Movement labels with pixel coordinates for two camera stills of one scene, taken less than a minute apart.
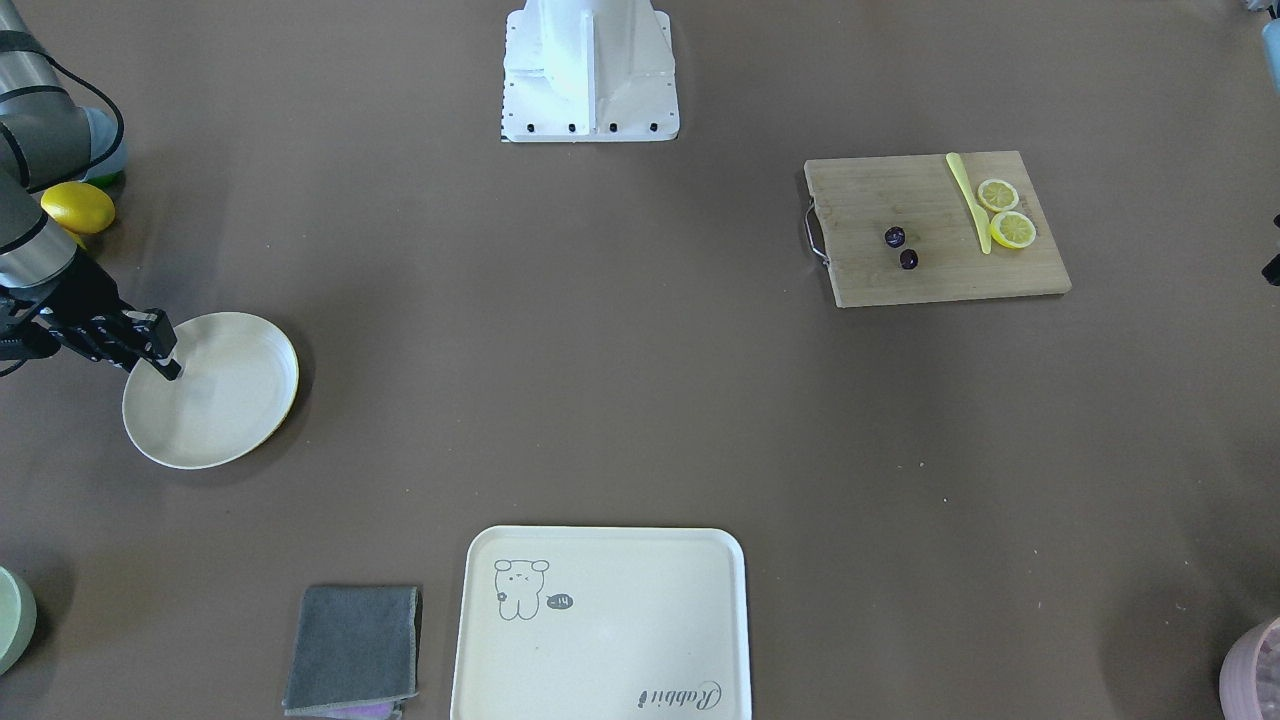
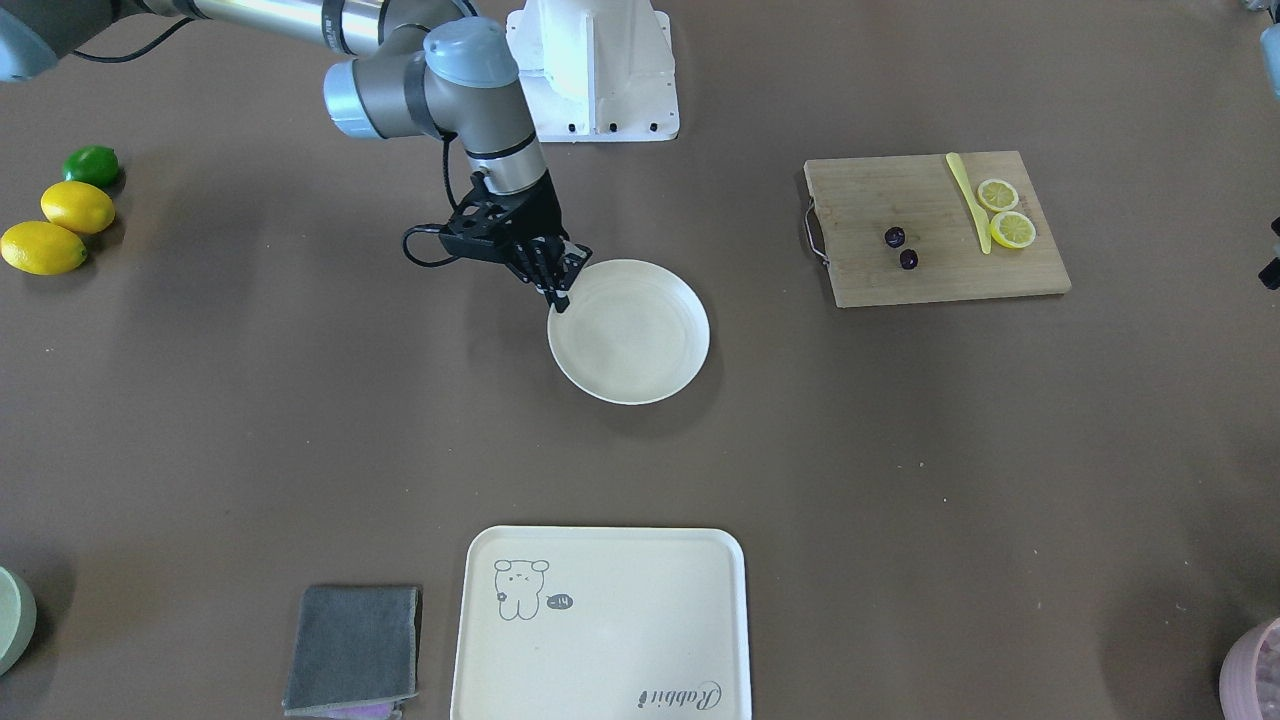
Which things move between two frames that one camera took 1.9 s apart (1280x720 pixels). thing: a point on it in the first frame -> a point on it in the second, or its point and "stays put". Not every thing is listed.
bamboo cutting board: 860,199 stays put
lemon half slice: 998,195 stays put
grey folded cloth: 356,652 stays put
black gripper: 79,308 -> 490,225
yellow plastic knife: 981,222 stays put
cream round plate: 238,379 -> 635,332
